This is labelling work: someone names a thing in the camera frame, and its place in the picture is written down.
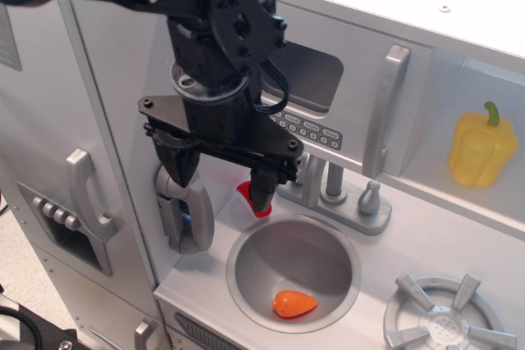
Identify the grey microwave door handle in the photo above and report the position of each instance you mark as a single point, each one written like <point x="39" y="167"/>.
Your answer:
<point x="391" y="76"/>

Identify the yellow toy bell pepper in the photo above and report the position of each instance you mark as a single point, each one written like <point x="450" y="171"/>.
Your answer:
<point x="482" y="146"/>

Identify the grey ice dispenser panel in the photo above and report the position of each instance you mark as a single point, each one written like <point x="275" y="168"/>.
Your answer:
<point x="64" y="229"/>

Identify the round metal sink bowl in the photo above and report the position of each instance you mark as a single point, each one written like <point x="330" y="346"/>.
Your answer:
<point x="299" y="253"/>

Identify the grey toy faucet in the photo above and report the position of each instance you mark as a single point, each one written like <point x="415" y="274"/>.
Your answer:
<point x="321" y="188"/>

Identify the grey toy stove burner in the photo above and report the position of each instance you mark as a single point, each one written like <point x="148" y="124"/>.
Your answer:
<point x="441" y="313"/>

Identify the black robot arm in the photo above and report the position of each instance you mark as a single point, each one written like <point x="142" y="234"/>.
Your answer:
<point x="222" y="50"/>

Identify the grey fridge door handle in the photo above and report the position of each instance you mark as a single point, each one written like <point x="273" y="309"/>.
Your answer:
<point x="79" y="170"/>

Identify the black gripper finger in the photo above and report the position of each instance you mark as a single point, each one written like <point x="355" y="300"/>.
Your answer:
<point x="263" y="184"/>
<point x="179" y="157"/>

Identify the white toy microwave door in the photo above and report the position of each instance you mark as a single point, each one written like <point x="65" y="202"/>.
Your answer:
<point x="332" y="67"/>

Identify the grey lower fridge handle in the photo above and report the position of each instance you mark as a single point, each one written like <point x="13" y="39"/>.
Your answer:
<point x="147" y="335"/>

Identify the orange toy carrot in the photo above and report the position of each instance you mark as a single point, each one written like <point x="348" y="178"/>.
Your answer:
<point x="290" y="303"/>

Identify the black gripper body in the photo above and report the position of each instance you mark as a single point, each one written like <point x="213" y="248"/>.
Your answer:
<point x="229" y="129"/>

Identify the red white toy piece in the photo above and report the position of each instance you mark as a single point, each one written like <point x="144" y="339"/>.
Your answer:
<point x="243" y="190"/>

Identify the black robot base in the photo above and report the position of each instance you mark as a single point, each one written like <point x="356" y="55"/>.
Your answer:
<point x="23" y="329"/>

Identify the grey oven vent panel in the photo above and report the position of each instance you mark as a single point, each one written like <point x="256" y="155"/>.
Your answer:
<point x="202" y="335"/>

